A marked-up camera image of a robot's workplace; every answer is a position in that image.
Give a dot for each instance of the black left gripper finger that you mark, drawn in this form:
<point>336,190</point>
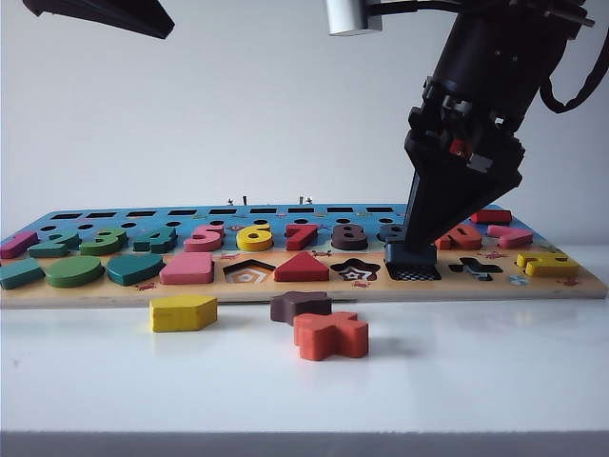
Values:
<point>119,16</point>

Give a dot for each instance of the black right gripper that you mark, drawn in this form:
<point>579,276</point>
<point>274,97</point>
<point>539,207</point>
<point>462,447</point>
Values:
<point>438,143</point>

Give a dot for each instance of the dark blue square block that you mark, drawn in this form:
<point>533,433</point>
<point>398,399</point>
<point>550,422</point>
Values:
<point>409,257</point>

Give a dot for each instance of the orange number ten piece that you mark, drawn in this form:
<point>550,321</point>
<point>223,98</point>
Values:
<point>464,239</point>

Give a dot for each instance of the dark blue number nine piece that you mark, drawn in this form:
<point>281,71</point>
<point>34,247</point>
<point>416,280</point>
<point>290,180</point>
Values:
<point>392,234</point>

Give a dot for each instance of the red minus sign piece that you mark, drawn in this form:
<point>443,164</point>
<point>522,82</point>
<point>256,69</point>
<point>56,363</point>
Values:
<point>495,217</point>

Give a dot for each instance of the pink angled sign piece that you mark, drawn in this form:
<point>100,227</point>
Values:
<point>510,238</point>

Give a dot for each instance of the brown number eight piece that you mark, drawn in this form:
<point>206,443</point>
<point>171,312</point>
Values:
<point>348,243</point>

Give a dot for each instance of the yellow sign piece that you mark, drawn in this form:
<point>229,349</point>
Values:
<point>552,268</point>

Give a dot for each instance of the red number seven piece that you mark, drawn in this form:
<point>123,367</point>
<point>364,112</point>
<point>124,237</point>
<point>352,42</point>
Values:
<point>300,239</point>

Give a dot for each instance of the red triangle block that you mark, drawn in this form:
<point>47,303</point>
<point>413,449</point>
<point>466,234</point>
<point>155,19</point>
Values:
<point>302,271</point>

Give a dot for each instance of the colourful wooden puzzle board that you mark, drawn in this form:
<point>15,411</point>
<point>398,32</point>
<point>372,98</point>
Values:
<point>304,291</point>

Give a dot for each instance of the orange cross block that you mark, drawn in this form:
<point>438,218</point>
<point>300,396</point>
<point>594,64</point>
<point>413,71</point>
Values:
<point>328,338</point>

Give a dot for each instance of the brown star block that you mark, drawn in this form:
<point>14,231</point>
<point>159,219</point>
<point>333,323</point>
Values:
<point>295,307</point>

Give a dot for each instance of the yellow number six piece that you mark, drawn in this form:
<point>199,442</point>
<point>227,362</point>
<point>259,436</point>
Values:
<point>254,243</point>

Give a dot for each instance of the teal number four piece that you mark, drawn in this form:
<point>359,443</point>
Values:
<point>152,243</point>

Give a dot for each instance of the green number three piece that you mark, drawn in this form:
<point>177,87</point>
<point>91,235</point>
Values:
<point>97,246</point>

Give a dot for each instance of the pink number five piece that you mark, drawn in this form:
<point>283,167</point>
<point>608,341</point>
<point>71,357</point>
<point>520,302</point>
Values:
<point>202,244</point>

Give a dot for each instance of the green number two piece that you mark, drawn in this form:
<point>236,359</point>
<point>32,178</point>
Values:
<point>46,249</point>

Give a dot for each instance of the magenta number one piece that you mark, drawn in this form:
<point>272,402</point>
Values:
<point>16,247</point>

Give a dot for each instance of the teal shield block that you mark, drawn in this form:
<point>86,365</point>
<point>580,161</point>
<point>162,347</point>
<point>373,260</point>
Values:
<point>134,271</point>

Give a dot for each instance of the pink trapezoid block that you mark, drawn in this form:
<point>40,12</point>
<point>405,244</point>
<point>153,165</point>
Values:
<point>186,272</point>

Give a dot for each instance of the green oval block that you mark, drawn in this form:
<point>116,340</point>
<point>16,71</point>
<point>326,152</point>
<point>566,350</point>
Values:
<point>73,273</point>

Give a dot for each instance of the yellow pentagon block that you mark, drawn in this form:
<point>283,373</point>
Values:
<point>183,315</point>

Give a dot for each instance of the teal parallelogram block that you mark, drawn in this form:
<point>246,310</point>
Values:
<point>21,276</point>

